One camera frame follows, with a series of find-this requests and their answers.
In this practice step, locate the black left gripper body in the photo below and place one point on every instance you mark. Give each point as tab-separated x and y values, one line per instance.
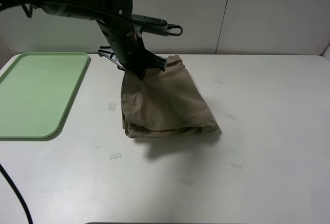
121	36

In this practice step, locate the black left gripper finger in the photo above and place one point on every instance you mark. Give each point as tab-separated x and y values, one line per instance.
149	61
108	52

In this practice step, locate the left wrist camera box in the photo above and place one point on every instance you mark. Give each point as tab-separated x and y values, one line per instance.
155	26

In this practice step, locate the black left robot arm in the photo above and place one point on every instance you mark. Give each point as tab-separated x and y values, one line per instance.
80	9

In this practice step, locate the green plastic tray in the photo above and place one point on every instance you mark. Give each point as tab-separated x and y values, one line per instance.
36	91

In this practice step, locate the khaki shorts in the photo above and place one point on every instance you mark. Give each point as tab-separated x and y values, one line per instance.
164	104

